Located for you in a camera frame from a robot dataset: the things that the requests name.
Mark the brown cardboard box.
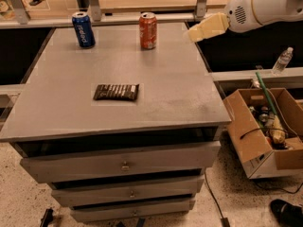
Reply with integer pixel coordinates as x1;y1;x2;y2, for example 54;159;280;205
223;88;303;179

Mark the red coke can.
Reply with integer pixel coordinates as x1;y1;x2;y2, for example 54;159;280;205
139;12;157;49

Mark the clear plastic water bottle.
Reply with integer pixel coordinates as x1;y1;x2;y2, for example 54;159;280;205
272;47;294;76

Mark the green stick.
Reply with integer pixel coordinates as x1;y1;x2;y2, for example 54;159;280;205
256;72;277;116

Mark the bottom grey drawer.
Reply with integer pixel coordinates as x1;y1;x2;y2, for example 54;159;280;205
70;198;195;222

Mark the black object on floor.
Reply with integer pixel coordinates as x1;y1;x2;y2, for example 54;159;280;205
40;208;53;227

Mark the black floor cable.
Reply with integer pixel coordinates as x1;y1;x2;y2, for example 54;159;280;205
203;170;231;227

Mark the blue pepsi can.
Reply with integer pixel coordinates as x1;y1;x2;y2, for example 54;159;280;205
72;11;96;48

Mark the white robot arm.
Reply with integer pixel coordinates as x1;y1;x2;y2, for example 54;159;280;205
184;0;303;43

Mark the dark chocolate bar wrapper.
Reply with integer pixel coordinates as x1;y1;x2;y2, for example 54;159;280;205
94;84;139;101

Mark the grey drawer cabinet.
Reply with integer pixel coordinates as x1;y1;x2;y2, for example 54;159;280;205
1;23;230;211

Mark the top grey drawer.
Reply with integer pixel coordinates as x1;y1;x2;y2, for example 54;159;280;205
20;141;221;183

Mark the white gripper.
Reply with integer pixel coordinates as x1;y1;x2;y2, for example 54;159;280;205
183;0;261;43

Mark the black shoe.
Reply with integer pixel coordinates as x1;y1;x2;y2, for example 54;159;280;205
270;200;303;227

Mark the grey drawer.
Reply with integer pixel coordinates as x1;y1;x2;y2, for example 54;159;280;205
70;198;195;222
20;141;221;183
51;176;204;207

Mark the middle grey drawer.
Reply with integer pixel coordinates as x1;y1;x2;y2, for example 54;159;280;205
51;176;204;207

